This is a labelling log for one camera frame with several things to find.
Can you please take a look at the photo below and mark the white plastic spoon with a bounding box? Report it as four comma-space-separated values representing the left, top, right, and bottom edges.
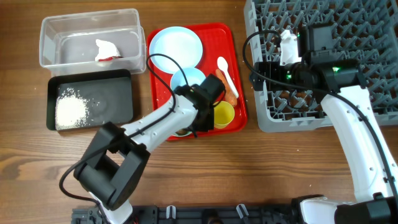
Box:
217, 57, 239, 98

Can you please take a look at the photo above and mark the black waste tray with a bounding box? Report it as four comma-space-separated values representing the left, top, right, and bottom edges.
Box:
46, 69, 134, 131

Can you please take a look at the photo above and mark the yellow plastic cup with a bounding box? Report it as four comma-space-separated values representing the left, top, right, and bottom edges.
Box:
214, 101, 235, 129

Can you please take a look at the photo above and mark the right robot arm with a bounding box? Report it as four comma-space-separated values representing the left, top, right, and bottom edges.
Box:
250, 24, 397, 223

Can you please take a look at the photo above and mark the light blue plate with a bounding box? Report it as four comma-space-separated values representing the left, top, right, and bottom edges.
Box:
149, 26, 204, 74

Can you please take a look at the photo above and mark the grey-green dishwasher rack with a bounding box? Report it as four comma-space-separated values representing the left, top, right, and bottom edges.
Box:
244, 0, 397, 133

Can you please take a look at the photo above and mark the white rice pile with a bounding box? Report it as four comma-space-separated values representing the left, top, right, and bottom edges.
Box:
55, 87, 99, 131

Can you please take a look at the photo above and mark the light green bowl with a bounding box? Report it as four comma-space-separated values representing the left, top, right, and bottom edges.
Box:
172, 129, 192, 137

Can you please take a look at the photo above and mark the red plastic tray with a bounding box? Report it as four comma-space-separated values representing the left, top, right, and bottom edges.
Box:
147, 22, 248, 137

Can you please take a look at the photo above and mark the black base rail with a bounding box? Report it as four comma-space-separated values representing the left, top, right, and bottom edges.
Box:
71, 204, 306, 224

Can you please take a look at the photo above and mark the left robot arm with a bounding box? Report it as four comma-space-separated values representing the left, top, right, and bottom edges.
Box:
73, 74, 225, 223

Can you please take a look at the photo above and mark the white tissue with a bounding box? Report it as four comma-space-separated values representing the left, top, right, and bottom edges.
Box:
95, 39, 122, 61

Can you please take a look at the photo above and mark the light blue bowl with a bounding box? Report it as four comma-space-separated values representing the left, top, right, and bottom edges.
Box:
170, 68, 206, 90

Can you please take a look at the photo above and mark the red snack wrapper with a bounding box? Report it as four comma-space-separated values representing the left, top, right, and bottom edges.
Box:
98, 56, 122, 62

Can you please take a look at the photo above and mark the orange carrot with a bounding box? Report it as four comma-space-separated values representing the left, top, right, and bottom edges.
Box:
215, 69, 238, 107

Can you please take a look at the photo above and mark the clear plastic bin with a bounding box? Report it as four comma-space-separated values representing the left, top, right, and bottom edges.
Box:
39, 8, 147, 76

